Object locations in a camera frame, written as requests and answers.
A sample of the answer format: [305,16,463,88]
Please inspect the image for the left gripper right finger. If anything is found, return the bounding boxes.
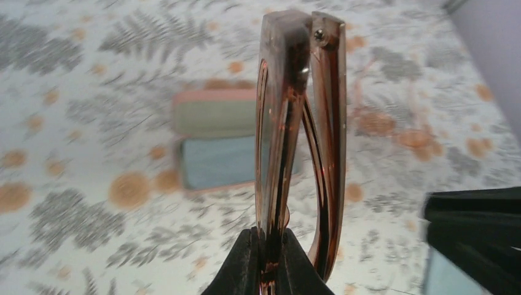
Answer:
[278,229,334,295]

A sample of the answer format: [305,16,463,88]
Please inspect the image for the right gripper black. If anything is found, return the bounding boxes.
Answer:
[423,187,520,294]

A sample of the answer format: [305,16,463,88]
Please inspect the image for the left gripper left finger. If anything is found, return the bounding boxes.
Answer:
[202,227,260,295]

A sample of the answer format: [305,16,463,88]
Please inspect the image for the light blue cleaning cloth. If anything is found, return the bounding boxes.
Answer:
[175,136,256,191]

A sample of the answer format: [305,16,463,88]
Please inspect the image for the pink glasses case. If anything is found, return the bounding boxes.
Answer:
[171,88,256,192]

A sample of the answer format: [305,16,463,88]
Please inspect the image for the brown sunglasses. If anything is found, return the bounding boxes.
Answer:
[255,10,347,294]

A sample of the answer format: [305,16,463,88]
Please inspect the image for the floral table mat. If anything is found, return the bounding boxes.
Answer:
[1,1,520,294]

